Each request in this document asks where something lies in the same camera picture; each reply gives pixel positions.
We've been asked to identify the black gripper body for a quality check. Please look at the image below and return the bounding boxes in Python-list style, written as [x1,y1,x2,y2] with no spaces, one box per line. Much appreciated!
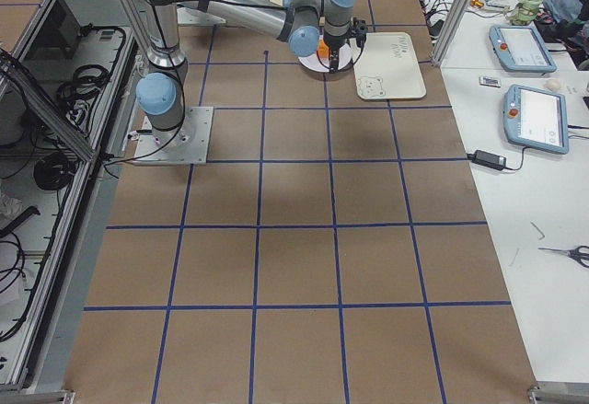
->
[323,17,368,52]

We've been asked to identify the white round plate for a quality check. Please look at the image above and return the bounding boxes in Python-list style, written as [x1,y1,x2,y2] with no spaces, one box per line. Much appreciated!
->
[298,44,352,73]

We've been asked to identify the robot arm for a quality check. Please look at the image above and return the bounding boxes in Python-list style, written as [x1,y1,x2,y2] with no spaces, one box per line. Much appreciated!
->
[145,0,366,133]

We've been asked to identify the cream bear tray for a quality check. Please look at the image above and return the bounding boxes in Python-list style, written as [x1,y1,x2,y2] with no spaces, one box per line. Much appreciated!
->
[352,32,426,100]

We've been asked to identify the blue teach pendant far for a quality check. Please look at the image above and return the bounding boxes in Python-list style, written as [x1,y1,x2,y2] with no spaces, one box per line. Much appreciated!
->
[489,25,557,74]

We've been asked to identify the blue teach pendant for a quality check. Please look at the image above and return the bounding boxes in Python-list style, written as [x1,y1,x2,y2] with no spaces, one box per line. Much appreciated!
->
[489,25,557,74]
[502,85,570,155]

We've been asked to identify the black power adapter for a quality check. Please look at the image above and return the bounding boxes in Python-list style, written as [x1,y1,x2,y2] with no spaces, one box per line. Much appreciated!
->
[467,150,506,171]

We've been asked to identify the blue teach pendant near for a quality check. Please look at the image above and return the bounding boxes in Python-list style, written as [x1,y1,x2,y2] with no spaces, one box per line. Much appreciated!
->
[502,85,570,155]

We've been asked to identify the black scissors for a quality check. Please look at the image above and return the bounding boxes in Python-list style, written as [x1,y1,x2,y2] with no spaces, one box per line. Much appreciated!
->
[539,245,589,268]

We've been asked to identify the aluminium frame post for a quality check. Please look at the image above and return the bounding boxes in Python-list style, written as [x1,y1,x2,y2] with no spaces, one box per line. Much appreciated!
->
[431,0,470,66]

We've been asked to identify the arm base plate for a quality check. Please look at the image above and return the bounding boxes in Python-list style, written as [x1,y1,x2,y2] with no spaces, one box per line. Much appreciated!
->
[131,107,214,166]

